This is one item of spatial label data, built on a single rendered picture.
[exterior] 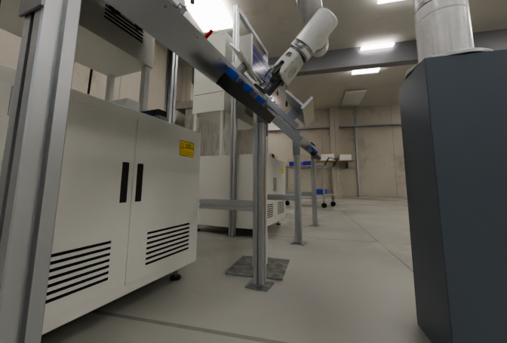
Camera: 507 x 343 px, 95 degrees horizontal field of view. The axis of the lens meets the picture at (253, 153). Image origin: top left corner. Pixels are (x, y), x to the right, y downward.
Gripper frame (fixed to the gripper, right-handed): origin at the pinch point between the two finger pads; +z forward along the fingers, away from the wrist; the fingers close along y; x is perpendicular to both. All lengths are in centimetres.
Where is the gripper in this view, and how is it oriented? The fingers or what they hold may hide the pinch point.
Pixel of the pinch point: (269, 89)
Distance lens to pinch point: 88.6
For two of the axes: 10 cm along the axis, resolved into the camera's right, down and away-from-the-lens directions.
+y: 3.9, 1.3, 9.1
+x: -6.7, -6.5, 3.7
